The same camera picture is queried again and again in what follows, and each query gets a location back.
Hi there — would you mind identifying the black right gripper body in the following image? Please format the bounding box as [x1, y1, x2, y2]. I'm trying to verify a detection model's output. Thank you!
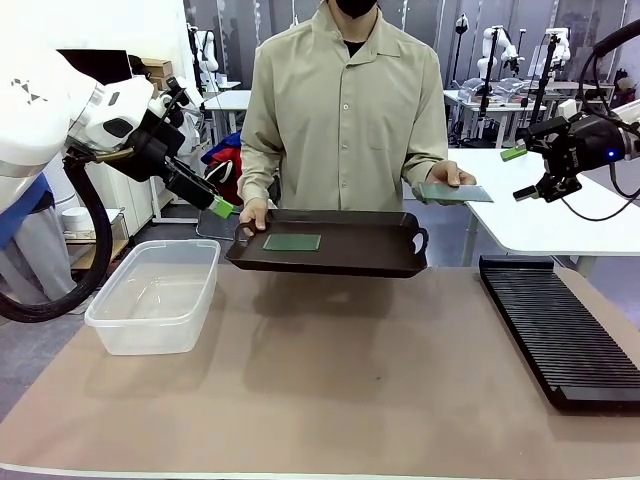
[543, 113, 628, 203]

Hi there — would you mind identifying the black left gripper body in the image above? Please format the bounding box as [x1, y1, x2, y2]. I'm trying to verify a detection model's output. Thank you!
[119, 115, 187, 183]

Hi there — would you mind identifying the green PCB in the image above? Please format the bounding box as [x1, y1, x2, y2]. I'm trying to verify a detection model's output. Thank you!
[417, 181, 495, 205]
[262, 233, 324, 253]

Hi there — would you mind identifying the dark brown serving tray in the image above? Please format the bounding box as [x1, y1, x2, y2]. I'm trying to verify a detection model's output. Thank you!
[224, 208, 430, 280]

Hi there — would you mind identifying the person's left forearm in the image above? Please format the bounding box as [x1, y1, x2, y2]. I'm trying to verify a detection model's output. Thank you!
[402, 143, 449, 189]

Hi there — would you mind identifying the person's right forearm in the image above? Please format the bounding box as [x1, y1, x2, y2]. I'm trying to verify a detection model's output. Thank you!
[238, 134, 282, 206]

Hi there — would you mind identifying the person's right hand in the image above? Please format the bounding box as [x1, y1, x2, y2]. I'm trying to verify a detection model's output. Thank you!
[238, 197, 271, 232]

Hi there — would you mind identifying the person's left hand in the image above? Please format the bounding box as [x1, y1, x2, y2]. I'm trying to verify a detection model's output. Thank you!
[428, 160, 477, 190]

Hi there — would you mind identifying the red blue jacket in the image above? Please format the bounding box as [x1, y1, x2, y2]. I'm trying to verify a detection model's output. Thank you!
[200, 133, 246, 195]

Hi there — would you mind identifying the large white table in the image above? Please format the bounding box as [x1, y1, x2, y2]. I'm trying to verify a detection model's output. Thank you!
[447, 147, 640, 279]

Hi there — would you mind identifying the white background work table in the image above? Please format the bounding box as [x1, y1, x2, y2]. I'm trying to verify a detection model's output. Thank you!
[443, 87, 549, 149]

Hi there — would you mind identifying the black slanted stand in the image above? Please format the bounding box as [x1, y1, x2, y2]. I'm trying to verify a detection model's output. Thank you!
[519, 32, 562, 136]

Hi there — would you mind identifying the white cabinet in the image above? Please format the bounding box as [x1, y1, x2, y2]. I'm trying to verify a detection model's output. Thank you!
[97, 159, 174, 237]

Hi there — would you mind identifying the cardboard box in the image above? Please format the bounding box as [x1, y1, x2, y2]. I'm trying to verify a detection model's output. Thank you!
[139, 57, 175, 92]

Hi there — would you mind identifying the small white background table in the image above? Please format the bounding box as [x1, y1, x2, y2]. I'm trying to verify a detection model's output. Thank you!
[202, 89, 254, 151]

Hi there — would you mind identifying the white robot on stand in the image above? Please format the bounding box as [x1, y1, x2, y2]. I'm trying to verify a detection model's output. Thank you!
[543, 28, 572, 64]

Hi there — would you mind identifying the black monitor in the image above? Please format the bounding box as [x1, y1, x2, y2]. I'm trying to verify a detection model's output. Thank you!
[55, 48, 134, 86]

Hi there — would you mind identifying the small wooden shelf cart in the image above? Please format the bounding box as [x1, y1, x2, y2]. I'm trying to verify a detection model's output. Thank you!
[64, 207, 132, 272]

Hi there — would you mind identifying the white round container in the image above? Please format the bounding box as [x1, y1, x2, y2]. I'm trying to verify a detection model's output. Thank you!
[60, 205, 96, 235]

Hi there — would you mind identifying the black slotted PCB rack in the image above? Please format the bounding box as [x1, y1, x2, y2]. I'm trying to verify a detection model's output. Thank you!
[478, 253, 640, 415]

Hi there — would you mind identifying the black tripod with lamp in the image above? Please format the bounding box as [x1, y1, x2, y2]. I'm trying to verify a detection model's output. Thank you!
[452, 13, 471, 146]

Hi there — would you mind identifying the grey blue fabric cover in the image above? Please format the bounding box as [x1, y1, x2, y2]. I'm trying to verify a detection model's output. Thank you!
[0, 174, 77, 307]

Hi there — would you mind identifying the clear plastic container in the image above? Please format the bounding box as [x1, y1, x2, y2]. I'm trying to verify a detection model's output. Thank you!
[83, 238, 222, 357]

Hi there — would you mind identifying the person in beige shirt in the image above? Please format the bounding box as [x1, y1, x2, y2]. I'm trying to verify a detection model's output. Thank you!
[238, 0, 450, 214]

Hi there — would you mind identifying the black face mask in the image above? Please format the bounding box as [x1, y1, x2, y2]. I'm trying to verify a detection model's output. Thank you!
[334, 0, 377, 21]

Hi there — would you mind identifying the brown table cover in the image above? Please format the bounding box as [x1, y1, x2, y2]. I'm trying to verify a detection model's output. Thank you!
[0, 263, 640, 479]

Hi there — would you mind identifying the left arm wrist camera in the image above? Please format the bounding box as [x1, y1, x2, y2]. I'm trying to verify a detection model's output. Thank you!
[147, 74, 201, 129]

